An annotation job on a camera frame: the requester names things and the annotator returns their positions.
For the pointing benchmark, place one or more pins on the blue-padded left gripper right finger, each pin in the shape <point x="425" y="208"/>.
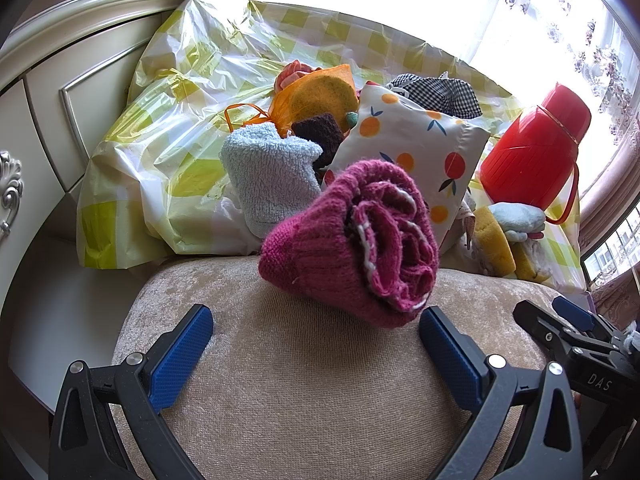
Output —
<point x="545" y="443"/>

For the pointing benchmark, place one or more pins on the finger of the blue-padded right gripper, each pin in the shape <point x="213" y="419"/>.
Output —
<point x="581" y="319"/>

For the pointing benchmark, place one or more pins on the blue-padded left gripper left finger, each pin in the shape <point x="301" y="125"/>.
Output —
<point x="85" y="442"/>

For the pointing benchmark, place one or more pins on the yellow sponge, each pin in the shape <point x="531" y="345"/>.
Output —
<point x="498" y="257"/>

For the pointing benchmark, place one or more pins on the fruit print white pillow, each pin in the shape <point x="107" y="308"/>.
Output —
<point x="438" y="151"/>

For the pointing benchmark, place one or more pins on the magenta knitted hat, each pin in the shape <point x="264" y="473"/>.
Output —
<point x="365" y="246"/>

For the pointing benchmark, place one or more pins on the black white gingham cloth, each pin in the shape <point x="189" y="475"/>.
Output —
<point x="451" y="96"/>

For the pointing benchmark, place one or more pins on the dark brown scouring pad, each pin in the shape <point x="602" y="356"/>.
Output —
<point x="323" y="130"/>

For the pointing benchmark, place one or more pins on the light blue fluffy towel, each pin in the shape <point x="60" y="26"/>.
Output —
<point x="273" y="177"/>

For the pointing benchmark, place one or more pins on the pink fabric scrunchie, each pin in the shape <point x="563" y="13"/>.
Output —
<point x="291" y="73"/>

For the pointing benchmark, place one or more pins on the mauve patterned curtain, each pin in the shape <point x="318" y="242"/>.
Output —
<point x="609" y="235"/>

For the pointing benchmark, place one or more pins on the red thermos flask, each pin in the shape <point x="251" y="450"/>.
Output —
<point x="537" y="155"/>

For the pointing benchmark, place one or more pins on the beige upholstered stool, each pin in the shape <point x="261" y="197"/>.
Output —
<point x="291" y="389"/>

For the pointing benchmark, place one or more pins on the yellow checkered plastic tablecloth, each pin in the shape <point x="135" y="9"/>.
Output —
<point x="155" y="186"/>

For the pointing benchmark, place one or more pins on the orange organza bag with sponge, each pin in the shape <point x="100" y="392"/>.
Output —
<point x="328" y="90"/>

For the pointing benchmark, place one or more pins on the white ornate cabinet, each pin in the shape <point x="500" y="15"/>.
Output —
<point x="65" y="75"/>

